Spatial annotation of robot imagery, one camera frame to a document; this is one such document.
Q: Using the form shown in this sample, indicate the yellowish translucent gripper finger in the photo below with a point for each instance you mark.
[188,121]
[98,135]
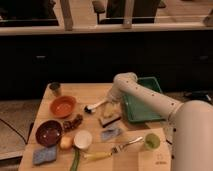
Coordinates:
[110,109]

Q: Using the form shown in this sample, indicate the white handled dish brush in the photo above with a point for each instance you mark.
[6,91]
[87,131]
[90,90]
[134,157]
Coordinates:
[91,107]

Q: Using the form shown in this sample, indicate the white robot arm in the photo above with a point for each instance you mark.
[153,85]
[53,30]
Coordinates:
[192,141]

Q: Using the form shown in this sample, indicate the white paper cup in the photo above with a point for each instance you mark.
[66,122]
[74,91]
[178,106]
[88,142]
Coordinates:
[83,139]

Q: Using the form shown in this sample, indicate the green cup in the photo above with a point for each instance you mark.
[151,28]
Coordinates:
[151,142]

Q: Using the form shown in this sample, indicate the tan scrub block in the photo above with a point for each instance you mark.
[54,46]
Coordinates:
[107,121]

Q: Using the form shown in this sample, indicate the blue grey cloth piece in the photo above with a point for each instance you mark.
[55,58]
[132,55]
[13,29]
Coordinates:
[110,133]

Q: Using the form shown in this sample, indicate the green plastic tray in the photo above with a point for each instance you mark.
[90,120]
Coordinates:
[135,110]

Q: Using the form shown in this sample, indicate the brown dried fruit cluster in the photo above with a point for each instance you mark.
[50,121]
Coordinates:
[71,125]

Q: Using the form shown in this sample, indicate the orange bowl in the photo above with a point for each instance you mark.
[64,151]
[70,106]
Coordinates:
[62,106]

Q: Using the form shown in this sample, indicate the yellow onion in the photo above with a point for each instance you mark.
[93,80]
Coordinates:
[66,142]

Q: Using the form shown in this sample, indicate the green vegetable stalk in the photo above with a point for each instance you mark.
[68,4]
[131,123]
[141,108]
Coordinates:
[76,159]

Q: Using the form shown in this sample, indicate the dark red bowl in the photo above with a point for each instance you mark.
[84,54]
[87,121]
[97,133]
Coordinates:
[49,133]

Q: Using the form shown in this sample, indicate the blue sponge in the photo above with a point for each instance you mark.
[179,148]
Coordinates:
[44,155]

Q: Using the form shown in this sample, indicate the dark object on floor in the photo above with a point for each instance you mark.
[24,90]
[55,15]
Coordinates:
[199,95]

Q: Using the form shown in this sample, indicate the yellow handled fork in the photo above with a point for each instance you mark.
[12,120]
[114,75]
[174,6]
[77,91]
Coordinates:
[114,150]

